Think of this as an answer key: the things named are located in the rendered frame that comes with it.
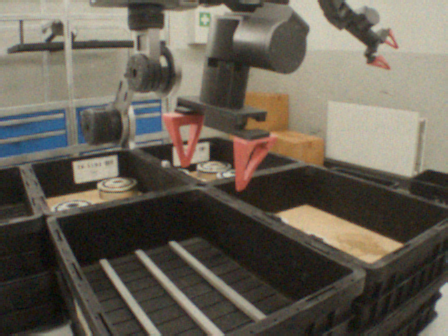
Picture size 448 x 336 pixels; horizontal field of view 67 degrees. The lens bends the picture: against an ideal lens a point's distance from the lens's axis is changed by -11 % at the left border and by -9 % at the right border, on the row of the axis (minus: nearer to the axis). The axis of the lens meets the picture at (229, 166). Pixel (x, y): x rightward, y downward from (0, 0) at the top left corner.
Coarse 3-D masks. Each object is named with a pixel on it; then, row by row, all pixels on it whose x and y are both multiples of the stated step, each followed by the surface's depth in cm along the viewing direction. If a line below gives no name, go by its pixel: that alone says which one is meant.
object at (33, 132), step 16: (48, 112) 241; (64, 112) 248; (0, 128) 220; (16, 128) 227; (32, 128) 235; (48, 128) 243; (64, 128) 251; (0, 144) 222; (16, 144) 230; (32, 144) 237; (48, 144) 245; (64, 144) 253
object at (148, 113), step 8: (136, 104) 286; (144, 104) 290; (152, 104) 294; (160, 104) 299; (80, 112) 255; (136, 112) 287; (144, 112) 292; (152, 112) 297; (160, 112) 302; (80, 120) 258; (136, 120) 289; (144, 120) 293; (152, 120) 298; (160, 120) 303; (80, 128) 259; (136, 128) 290; (144, 128) 295; (152, 128) 300; (160, 128) 305; (80, 136) 261; (136, 144) 293; (144, 144) 296; (152, 144) 301; (80, 152) 263; (88, 152) 267; (96, 152) 270
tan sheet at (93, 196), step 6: (90, 192) 99; (96, 192) 99; (138, 192) 99; (54, 198) 94; (60, 198) 94; (66, 198) 94; (72, 198) 94; (78, 198) 94; (84, 198) 94; (90, 198) 94; (96, 198) 94; (48, 204) 90; (54, 204) 90
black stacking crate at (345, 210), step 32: (224, 192) 76; (256, 192) 81; (288, 192) 86; (320, 192) 86; (352, 192) 78; (384, 192) 72; (384, 224) 73; (416, 224) 66; (384, 288) 48; (416, 288) 55; (352, 320) 47; (384, 320) 48
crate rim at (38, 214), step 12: (0, 168) 85; (12, 168) 86; (24, 168) 85; (24, 180) 76; (36, 204) 63; (36, 216) 57; (0, 228) 54; (12, 228) 55; (24, 228) 56; (36, 228) 57
